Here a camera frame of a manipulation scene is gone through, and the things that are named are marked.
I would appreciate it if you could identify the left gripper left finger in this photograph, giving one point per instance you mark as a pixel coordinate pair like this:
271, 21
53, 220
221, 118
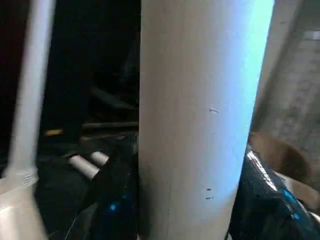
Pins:
110, 200

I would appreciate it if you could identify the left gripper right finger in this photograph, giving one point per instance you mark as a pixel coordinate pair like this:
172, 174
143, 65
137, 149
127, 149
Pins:
270, 210

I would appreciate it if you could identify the white plastic table leg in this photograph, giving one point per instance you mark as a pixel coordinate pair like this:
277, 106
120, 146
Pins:
82, 167
100, 158
32, 100
200, 125

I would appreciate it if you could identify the black mat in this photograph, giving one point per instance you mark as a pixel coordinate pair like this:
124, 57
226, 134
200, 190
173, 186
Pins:
55, 200

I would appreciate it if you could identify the black box with tan label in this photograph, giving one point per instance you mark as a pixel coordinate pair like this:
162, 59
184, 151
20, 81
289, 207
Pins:
100, 50

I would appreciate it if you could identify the dark metal rail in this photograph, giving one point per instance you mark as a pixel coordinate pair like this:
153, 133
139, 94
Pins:
110, 125

